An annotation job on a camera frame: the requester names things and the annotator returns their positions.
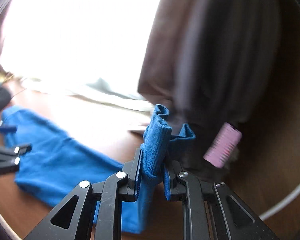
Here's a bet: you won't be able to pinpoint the blue fleece pants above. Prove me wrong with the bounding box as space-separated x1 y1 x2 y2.
2 104 195 233

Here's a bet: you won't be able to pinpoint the white sheer curtain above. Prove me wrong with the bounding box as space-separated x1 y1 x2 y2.
21 78 154 114

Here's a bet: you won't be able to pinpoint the brown curtain right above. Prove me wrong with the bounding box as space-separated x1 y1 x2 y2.
138 0 300 181

